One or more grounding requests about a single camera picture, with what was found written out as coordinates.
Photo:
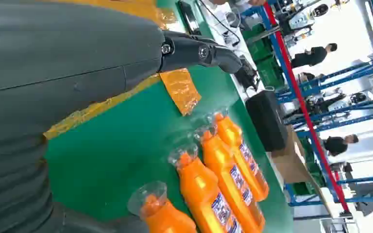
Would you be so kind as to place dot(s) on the white humanoid robot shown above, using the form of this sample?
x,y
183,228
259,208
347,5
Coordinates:
x,y
302,17
334,103

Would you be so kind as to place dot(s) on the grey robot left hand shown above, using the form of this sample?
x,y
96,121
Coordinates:
x,y
61,54

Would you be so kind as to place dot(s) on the orange drink bottle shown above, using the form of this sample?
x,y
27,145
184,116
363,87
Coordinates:
x,y
232,136
218,160
199,193
168,222

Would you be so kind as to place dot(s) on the person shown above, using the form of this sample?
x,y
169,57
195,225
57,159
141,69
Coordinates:
x,y
336,145
307,77
257,2
313,55

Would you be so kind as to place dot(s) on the brown cardboard box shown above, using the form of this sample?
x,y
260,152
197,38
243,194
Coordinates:
x,y
289,164

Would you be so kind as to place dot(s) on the red metal bar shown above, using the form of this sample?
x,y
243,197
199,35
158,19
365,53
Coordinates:
x,y
302,106

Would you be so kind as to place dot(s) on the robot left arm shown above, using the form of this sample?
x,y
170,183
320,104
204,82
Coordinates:
x,y
12,186

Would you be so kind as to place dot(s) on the black zip case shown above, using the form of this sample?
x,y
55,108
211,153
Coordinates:
x,y
267,119

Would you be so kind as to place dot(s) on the blue metal rack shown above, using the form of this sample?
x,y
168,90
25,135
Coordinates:
x,y
344,111

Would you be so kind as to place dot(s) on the yellow sheet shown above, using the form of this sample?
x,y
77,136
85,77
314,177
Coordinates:
x,y
180,90

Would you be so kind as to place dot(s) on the green crate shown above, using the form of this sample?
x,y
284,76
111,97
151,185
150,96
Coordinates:
x,y
270,73
259,49

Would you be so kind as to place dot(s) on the green table mat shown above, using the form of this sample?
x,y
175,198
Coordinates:
x,y
125,144

